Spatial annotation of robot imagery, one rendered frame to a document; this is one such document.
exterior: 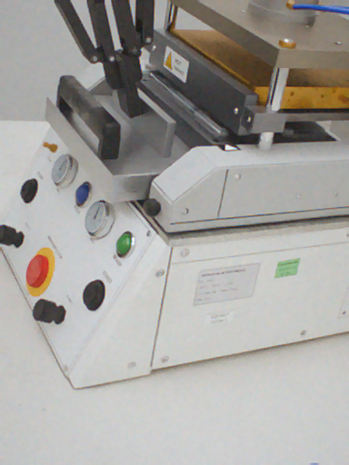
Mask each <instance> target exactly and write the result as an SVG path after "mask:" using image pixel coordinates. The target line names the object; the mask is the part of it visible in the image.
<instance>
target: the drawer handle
mask: <svg viewBox="0 0 349 465"><path fill-rule="evenodd" d="M55 106H56V108H58V109H60V110H69V109H72V110H73V111H74V112H75V113H76V114H77V115H78V117H79V118H81V119H82V120H83V121H84V122H85V124H86V125H87V126H88V127H89V128H90V130H91V132H92V133H93V134H94V135H95V136H96V137H97V139H98V140H99V141H98V150H97V156H98V157H99V159H100V160H112V159H117V158H118V152H119V144H120V140H121V137H122V136H121V124H120V123H118V122H117V121H116V120H115V119H114V117H113V116H112V115H110V114H109V113H108V112H107V110H106V109H105V108H104V107H103V105H102V104H101V103H100V102H99V101H97V100H96V99H95V98H94V97H93V96H92V95H91V94H90V93H89V92H88V91H87V90H86V89H85V88H84V87H83V86H82V85H81V82H80V81H79V80H78V79H77V78H76V77H75V76H74V75H68V74H64V75H61V76H60V79H59V85H58V90H57V101H55Z"/></svg>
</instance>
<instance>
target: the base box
mask: <svg viewBox="0 0 349 465"><path fill-rule="evenodd" d="M52 132H53V128H52V127H51V126H50V128H49V130H48V131H47V133H46V135H45V138H44V139H43V141H42V142H41V143H40V145H39V147H38V148H37V150H36V152H35V155H34V156H33V158H32V161H31V163H30V164H29V165H28V167H27V169H26V171H25V173H24V175H22V177H21V180H20V182H19V183H18V185H17V186H16V188H15V190H14V192H13V194H12V197H11V199H10V200H9V202H8V204H7V206H6V207H5V209H4V211H3V213H2V215H1V217H0V224H2V223H3V221H4V219H5V217H6V216H7V213H8V211H9V209H10V208H11V206H12V204H13V202H14V200H15V198H16V196H17V194H18V192H19V191H20V189H21V186H22V184H23V183H25V181H26V178H27V176H28V175H29V174H30V172H31V170H32V168H33V167H34V165H35V162H36V159H37V158H38V156H39V154H40V153H41V152H42V150H44V147H43V143H44V141H48V139H49V137H50V135H51V134H52ZM156 233H157V235H156V236H155V237H154V239H153V240H152V242H151V244H150V245H149V247H148V248H147V251H146V253H145V255H144V256H143V258H142V260H141V261H139V263H138V264H137V266H136V268H135V270H134V271H133V273H132V275H131V276H130V278H129V279H128V282H127V284H126V285H125V287H124V288H123V289H122V290H121V291H120V293H119V294H118V296H117V299H116V300H115V302H114V304H113V306H112V307H111V309H110V310H109V312H108V313H107V314H106V317H105V319H104V320H103V321H102V322H101V324H100V325H99V327H98V329H97V330H96V332H95V334H94V337H93V338H92V340H91V341H90V342H89V344H88V345H87V347H86V348H85V351H84V352H83V354H82V355H81V358H79V360H78V361H77V363H76V364H75V366H74V368H73V369H72V370H71V372H70V374H69V375H68V377H69V379H70V382H71V383H72V384H73V386H74V388H75V389H77V388H82V387H87V386H92V385H97V384H102V383H107V382H111V381H121V380H126V379H131V378H136V377H141V376H146V375H150V372H151V369H156V368H162V367H166V366H172V365H176V364H182V363H187V362H192V361H201V360H207V359H212V358H216V357H222V356H227V355H232V354H237V353H243V351H251V350H256V349H262V348H267V347H272V346H276V345H283V344H287V343H292V342H297V341H303V340H307V339H312V338H316V337H323V336H327V335H332V334H337V333H343V332H348V331H349V227H341V228H332V229H323V230H315V231H305V232H297V233H296V232H289V233H288V234H280V235H272V236H263V237H254V238H245V239H237V240H228V241H220V242H202V243H194V244H185V245H176V246H167V244H166V243H165V242H164V241H163V239H162V238H161V237H160V236H159V235H158V232H156Z"/></svg>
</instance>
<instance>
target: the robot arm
mask: <svg viewBox="0 0 349 465"><path fill-rule="evenodd" d="M86 1H87V5H88V10H89V14H90V18H91V22H92V26H93V29H94V34H95V41H96V46H97V47H95V46H94V44H93V42H92V40H91V38H90V36H89V35H88V34H87V32H86V30H85V27H84V25H83V23H82V22H81V20H80V18H79V16H78V14H77V12H76V11H75V8H74V5H73V3H72V1H71V0H54V2H55V6H56V8H57V10H58V12H59V13H60V15H61V16H62V18H63V20H64V22H65V24H66V25H67V26H68V28H69V30H70V33H71V35H72V37H73V38H74V40H75V42H76V44H77V46H78V48H79V50H80V52H81V53H82V55H83V56H84V57H85V58H86V59H87V61H88V62H89V63H90V64H98V62H101V64H102V65H103V69H104V73H105V80H106V82H107V84H108V85H109V86H110V87H111V88H112V90H113V91H114V90H115V89H117V94H118V98H119V102H120V106H121V109H122V110H123V111H124V112H125V114H126V115H127V116H128V117H129V118H130V119H132V118H135V117H137V116H140V115H143V110H142V105H141V102H140V97H139V93H138V87H137V82H139V81H141V80H142V79H143V73H142V67H141V63H140V58H139V57H140V56H141V55H142V51H141V49H142V48H143V47H144V46H146V45H151V44H152V43H153V41H154V29H155V0H135V23H134V18H133V14H132V8H131V5H130V0H111V2H112V7H113V11H114V16H115V23H116V27H117V32H118V35H119V41H120V45H121V47H122V48H123V50H122V49H118V50H115V44H114V40H113V35H112V30H111V26H110V22H109V18H107V17H108V14H107V13H106V10H105V0H86Z"/></svg>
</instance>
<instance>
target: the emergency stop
mask: <svg viewBox="0 0 349 465"><path fill-rule="evenodd" d="M47 273H48V260H47V258H46V257H45V256H43V255H41V254H37V255H36V256H35V257H34V258H33V259H32V260H31V261H30V263H29V264H28V267H27V271H26V280H27V282H28V284H29V285H30V287H33V288H39V287H40V286H41V284H42V283H43V282H44V280H45V278H46V275H47Z"/></svg>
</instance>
